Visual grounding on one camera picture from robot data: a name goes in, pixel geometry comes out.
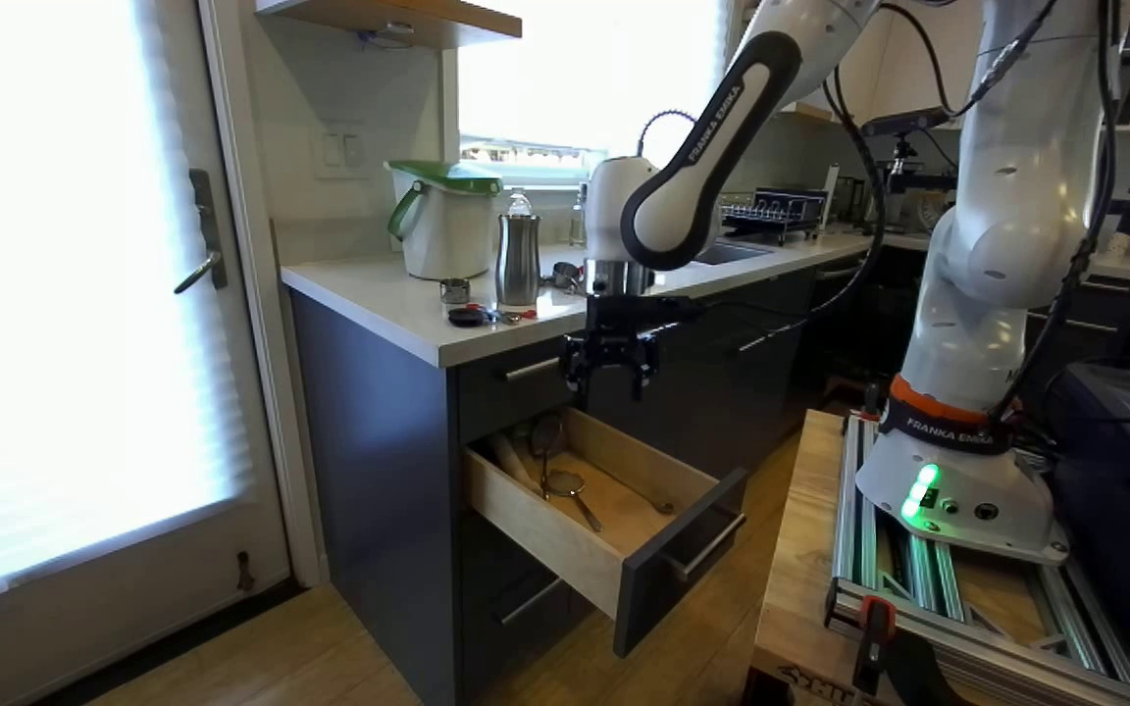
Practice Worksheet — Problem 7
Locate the wooden wall shelf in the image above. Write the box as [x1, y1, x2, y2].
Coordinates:
[252, 0, 526, 56]

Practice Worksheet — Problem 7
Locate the kitchen window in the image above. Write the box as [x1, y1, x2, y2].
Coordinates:
[456, 0, 755, 187]

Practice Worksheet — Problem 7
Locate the dark blue box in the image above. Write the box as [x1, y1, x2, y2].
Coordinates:
[1045, 360, 1130, 684]

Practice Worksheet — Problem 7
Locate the stainless steel pitcher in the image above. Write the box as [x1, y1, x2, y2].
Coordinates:
[492, 207, 544, 319]

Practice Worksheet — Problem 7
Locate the white wall switch plate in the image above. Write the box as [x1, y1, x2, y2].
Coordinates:
[316, 122, 372, 180]

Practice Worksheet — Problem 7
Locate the metal door handle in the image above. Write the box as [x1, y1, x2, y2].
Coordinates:
[170, 163, 231, 297]

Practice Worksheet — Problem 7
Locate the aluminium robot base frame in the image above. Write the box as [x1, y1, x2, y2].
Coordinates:
[823, 408, 1130, 706]

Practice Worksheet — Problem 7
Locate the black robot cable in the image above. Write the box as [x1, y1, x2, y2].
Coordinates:
[632, 0, 1128, 327]

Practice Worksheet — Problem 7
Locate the kitchen sink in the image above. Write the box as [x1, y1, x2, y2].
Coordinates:
[697, 231, 783, 268]

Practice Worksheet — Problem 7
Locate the white glass door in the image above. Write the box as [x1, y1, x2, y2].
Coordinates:
[0, 0, 301, 706]

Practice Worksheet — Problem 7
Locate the wooden kitchen utensil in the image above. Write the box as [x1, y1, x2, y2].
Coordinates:
[482, 426, 551, 501]

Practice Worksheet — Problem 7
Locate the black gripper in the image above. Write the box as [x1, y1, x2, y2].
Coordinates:
[560, 294, 665, 405]

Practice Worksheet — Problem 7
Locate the open wooden drawer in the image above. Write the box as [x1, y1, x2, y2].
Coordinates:
[462, 405, 755, 658]

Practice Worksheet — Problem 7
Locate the dark grey kitchen cabinet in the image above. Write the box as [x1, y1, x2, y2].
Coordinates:
[284, 227, 886, 706]

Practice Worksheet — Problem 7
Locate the dark metal kitchen utensil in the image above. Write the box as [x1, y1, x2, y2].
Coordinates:
[521, 412, 573, 463]

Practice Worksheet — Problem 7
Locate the black dish rack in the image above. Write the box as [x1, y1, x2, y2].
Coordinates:
[720, 183, 832, 246]

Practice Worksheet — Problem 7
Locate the black camera on stand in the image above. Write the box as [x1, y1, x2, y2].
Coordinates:
[854, 107, 972, 205]

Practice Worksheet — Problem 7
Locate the wooden platform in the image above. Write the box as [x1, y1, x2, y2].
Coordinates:
[747, 405, 886, 706]

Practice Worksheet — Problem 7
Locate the red black clamp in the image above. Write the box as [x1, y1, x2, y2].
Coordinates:
[848, 592, 941, 706]

